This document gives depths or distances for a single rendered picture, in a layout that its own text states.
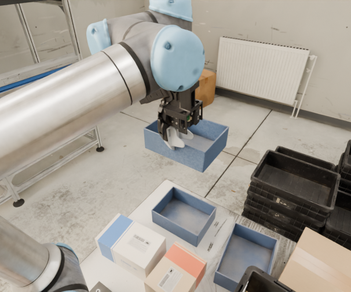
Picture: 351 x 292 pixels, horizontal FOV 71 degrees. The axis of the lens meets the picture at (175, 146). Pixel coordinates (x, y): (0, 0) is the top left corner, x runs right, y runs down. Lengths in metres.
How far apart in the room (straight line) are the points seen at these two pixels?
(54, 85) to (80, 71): 0.03
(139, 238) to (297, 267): 0.47
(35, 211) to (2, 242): 1.65
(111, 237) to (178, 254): 0.23
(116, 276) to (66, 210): 1.26
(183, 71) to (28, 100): 0.17
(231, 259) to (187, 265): 0.18
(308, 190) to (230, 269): 0.81
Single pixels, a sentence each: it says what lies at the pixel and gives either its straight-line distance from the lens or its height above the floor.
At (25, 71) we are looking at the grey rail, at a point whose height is 0.93.
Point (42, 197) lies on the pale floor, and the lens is 2.29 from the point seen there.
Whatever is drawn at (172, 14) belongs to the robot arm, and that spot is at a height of 1.44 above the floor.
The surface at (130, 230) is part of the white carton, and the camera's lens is 0.89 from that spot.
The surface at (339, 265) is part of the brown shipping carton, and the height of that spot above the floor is 0.86.
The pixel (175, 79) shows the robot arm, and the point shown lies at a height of 1.40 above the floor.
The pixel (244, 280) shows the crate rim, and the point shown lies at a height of 0.93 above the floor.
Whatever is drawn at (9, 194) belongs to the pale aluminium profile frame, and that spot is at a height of 0.13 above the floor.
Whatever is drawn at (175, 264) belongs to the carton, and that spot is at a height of 0.77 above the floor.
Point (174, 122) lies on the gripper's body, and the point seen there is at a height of 1.21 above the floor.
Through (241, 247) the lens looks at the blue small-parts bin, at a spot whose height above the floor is 0.70.
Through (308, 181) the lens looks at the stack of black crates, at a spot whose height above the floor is 0.49.
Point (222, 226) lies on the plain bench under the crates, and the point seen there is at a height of 0.70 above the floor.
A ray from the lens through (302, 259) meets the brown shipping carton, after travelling 0.83.
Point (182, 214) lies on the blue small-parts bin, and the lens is 1.03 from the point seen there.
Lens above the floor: 1.52
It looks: 37 degrees down
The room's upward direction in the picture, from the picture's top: straight up
